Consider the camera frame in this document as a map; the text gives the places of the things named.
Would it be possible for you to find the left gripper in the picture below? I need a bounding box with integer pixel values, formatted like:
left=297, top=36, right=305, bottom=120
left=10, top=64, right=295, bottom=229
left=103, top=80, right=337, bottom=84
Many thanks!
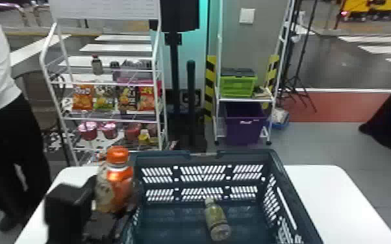
left=83, top=206, right=136, bottom=244

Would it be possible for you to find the orange bottle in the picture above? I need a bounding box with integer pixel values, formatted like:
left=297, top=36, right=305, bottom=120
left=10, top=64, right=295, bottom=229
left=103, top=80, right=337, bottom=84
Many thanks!
left=94, top=145, right=135, bottom=215

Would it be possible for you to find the green bottle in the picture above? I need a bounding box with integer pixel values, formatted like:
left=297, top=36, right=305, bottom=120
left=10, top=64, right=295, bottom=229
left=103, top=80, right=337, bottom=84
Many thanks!
left=203, top=196, right=233, bottom=242

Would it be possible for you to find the blue basket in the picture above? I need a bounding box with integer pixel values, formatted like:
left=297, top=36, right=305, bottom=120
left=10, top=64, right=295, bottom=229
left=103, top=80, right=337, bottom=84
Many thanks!
left=121, top=149, right=325, bottom=244

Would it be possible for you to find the green snack packet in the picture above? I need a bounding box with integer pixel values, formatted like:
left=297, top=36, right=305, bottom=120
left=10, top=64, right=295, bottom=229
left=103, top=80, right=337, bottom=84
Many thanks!
left=94, top=86, right=116, bottom=111

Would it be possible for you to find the black snack packet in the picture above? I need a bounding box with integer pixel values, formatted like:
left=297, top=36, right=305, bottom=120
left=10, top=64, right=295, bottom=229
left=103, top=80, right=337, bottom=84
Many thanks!
left=117, top=86, right=138, bottom=112

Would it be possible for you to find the orange snack packet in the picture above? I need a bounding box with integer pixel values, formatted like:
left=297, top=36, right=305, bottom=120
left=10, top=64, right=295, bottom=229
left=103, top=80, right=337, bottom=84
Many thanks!
left=71, top=84, right=95, bottom=111

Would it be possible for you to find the red snack packet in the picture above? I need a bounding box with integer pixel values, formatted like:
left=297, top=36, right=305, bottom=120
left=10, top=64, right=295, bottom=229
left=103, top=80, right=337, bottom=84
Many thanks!
left=137, top=85, right=157, bottom=112

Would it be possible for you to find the clear bottle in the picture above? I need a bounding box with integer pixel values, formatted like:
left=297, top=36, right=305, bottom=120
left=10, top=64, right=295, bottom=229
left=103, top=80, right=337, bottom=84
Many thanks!
left=91, top=55, right=105, bottom=76

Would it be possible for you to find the purple crate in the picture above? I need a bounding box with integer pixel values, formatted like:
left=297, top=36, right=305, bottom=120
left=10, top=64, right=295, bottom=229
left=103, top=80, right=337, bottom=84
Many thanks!
left=223, top=102, right=268, bottom=146

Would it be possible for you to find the green crate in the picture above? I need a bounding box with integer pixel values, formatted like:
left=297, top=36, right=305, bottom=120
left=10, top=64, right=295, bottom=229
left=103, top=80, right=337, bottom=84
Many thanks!
left=220, top=67, right=259, bottom=99

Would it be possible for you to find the black screen stand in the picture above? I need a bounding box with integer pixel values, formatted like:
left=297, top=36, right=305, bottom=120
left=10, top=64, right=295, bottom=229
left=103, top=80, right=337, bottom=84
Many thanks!
left=148, top=0, right=201, bottom=151

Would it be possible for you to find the black tripod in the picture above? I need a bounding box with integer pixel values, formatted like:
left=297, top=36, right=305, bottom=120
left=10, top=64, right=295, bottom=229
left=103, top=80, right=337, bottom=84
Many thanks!
left=280, top=0, right=320, bottom=113

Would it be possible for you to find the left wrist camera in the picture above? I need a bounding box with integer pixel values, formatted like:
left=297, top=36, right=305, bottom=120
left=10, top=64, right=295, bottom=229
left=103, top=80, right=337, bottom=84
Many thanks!
left=44, top=175, right=97, bottom=244

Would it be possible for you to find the white wire rack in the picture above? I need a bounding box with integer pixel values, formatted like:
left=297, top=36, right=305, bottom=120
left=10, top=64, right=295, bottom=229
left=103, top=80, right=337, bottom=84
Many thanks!
left=39, top=0, right=170, bottom=167
left=212, top=0, right=297, bottom=147

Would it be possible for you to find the yellow black striped post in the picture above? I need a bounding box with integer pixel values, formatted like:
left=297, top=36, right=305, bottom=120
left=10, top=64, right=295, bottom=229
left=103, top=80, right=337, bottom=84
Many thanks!
left=264, top=54, right=281, bottom=93
left=203, top=55, right=218, bottom=123

